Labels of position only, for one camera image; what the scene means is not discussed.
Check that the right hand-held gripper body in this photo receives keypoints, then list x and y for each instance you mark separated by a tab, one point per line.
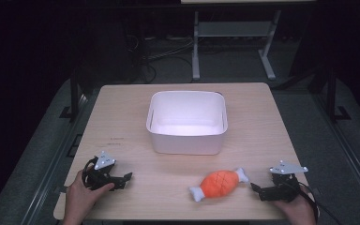
283	184

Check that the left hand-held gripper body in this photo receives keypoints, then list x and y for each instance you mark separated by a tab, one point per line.
101	175

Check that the orange plush meat toy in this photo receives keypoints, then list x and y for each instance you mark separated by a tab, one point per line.
218	185

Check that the white plastic bin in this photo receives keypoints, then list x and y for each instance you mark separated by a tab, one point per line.
187	125

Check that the person's right hand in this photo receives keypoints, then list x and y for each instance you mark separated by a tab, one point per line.
296	211

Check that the person's left hand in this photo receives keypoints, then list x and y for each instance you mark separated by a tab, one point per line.
80	200

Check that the black metal stand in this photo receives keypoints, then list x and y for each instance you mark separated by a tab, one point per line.
74	100
332	97

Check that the grey metal table frame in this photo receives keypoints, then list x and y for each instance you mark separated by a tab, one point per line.
234	29

